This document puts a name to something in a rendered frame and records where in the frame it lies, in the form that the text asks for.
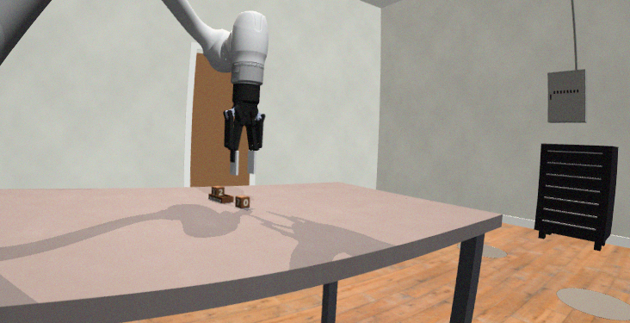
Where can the brown wooden number cube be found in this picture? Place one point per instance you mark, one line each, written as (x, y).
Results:
(218, 191)
(242, 201)

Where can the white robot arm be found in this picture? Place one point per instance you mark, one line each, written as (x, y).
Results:
(243, 53)

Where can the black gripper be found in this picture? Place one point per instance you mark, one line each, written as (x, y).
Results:
(245, 98)

